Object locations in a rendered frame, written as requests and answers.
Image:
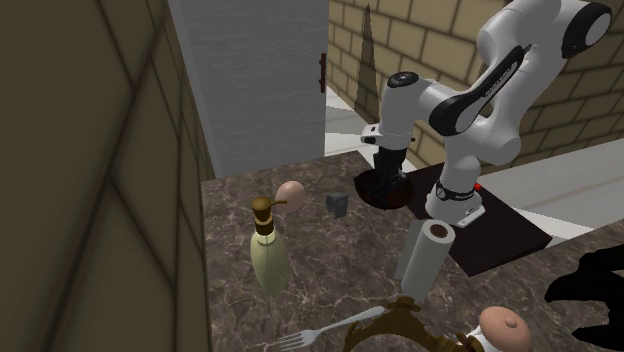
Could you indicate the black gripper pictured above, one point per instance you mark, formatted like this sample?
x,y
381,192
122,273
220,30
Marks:
x,y
390,161

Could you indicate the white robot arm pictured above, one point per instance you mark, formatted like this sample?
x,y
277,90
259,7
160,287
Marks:
x,y
507,73

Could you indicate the dark brown bowl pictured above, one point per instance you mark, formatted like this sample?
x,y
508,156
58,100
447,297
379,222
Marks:
x,y
370,192

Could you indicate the small grey block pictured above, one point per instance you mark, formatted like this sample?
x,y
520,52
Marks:
x,y
337,204

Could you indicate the beige egg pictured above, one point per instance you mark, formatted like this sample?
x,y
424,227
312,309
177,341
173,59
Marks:
x,y
291,196

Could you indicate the white paper towel roll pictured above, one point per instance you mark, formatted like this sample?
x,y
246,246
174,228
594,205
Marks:
x,y
424,263

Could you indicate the dark robot stand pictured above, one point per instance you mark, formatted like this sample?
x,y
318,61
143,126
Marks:
x,y
497,239

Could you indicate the green soap dispenser brown pump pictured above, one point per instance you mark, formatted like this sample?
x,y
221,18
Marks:
x,y
269,258

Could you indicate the brown ornate stand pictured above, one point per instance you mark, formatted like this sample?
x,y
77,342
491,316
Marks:
x,y
395,325

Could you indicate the silver fork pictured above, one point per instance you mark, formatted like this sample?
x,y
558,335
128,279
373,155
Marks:
x,y
336,325

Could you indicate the figure with beige round head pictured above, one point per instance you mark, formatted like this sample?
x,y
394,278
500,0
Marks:
x,y
502,329

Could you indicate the black irregular object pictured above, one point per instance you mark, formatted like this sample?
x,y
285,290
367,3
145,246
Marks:
x,y
594,282

